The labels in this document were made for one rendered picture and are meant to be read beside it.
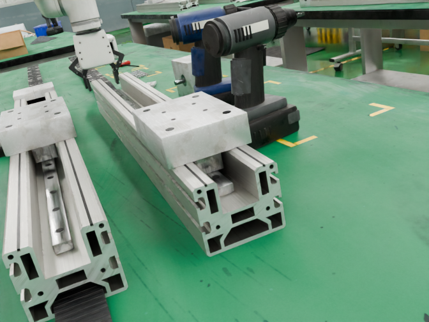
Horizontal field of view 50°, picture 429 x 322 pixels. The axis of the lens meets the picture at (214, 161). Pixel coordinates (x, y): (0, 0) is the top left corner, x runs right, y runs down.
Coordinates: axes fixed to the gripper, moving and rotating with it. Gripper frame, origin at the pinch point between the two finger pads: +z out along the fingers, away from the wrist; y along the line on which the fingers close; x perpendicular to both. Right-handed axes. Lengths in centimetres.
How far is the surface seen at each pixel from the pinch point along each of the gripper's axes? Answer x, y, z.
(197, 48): 50, -15, -11
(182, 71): 30.5, -16.4, -3.1
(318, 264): 107, -4, 4
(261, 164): 99, -3, -5
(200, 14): 51, -16, -17
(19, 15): -1086, 26, -12
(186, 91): 29.9, -16.3, 1.9
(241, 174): 95, -2, -2
